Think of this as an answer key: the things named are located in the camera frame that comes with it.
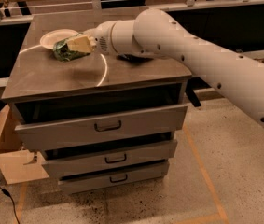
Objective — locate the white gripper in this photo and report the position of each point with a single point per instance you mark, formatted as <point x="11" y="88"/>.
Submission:
<point x="101" y="37"/>

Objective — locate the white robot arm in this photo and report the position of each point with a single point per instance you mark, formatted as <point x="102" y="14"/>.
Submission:
<point x="154" y="32"/>

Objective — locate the white paper bowl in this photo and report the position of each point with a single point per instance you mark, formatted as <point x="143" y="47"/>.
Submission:
<point x="48" y="40"/>

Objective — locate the blue chip bag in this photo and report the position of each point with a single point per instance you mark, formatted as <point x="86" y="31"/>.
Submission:
<point x="133" y="59"/>

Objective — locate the grey drawer cabinet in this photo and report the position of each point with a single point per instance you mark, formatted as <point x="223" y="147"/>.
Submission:
<point x="42" y="89"/>

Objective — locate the metal railing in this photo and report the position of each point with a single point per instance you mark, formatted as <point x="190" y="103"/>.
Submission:
<point x="75" y="0"/>

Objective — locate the top grey drawer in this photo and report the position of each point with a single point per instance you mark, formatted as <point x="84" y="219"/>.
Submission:
<point x="98" y="129"/>

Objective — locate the grey drawer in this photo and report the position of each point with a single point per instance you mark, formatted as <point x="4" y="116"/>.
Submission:
<point x="98" y="129"/>
<point x="111" y="179"/>
<point x="110" y="159"/>

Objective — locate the middle grey drawer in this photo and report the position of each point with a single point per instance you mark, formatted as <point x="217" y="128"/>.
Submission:
<point x="110" y="159"/>

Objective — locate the brown cardboard box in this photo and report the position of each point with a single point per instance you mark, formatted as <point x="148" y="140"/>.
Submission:
<point x="17" y="164"/>

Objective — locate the bottom grey drawer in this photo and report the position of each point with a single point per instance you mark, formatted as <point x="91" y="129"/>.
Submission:
<point x="111" y="179"/>

